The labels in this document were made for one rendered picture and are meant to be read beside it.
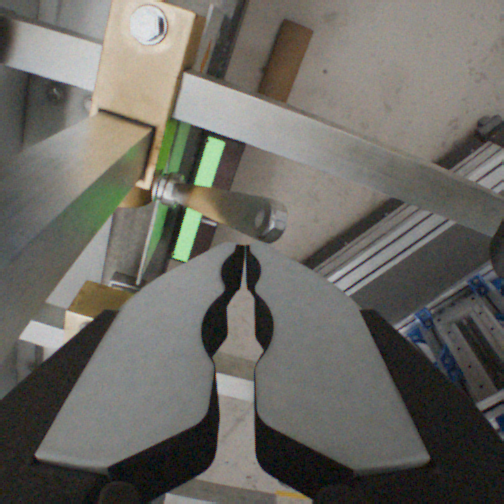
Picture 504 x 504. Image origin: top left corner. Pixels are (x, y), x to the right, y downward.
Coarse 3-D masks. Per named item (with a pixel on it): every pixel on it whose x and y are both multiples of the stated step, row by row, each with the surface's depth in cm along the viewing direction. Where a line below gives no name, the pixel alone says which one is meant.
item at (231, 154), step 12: (228, 144) 41; (228, 156) 42; (228, 168) 42; (216, 180) 43; (228, 180) 43; (204, 216) 45; (204, 228) 46; (204, 240) 47; (192, 252) 48; (204, 252) 48
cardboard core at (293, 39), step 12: (288, 24) 89; (288, 36) 89; (300, 36) 89; (276, 48) 92; (288, 48) 91; (300, 48) 91; (276, 60) 93; (288, 60) 92; (300, 60) 93; (276, 72) 94; (288, 72) 94; (264, 84) 96; (276, 84) 95; (288, 84) 96; (276, 96) 96
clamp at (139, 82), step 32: (128, 0) 20; (160, 0) 20; (128, 32) 21; (192, 32) 21; (128, 64) 22; (160, 64) 22; (192, 64) 26; (96, 96) 23; (128, 96) 23; (160, 96) 23; (160, 128) 24; (160, 160) 26
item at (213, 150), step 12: (216, 144) 41; (204, 156) 42; (216, 156) 42; (204, 168) 42; (204, 180) 43; (192, 216) 45; (192, 228) 46; (180, 240) 47; (192, 240) 47; (180, 252) 48
